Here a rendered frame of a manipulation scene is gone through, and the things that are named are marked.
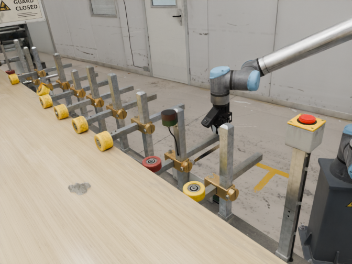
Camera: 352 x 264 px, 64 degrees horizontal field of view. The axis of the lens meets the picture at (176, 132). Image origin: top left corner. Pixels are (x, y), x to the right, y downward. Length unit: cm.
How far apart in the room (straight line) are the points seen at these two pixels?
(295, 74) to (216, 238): 312
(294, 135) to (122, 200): 60
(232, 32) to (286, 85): 99
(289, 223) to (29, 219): 84
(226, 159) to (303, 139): 32
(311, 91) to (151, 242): 319
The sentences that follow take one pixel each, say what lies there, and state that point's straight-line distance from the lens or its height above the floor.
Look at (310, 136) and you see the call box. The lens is 77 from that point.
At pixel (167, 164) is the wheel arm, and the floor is 86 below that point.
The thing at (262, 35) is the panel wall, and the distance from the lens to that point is 388.
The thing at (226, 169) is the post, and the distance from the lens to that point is 104.
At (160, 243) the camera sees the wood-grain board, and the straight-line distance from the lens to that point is 88.
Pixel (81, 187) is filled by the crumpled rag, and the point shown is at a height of 92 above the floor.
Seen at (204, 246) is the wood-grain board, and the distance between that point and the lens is 86.
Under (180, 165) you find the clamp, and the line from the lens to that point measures 122.
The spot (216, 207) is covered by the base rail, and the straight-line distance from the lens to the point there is 126.
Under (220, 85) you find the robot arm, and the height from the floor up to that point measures 113.
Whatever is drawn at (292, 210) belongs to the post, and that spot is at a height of 93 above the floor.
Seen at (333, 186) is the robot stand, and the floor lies 60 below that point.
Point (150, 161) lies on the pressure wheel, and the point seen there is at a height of 91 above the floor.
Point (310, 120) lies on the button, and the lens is 78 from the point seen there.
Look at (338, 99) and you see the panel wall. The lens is 374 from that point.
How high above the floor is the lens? 157
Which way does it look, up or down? 28 degrees down
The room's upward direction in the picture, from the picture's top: 5 degrees counter-clockwise
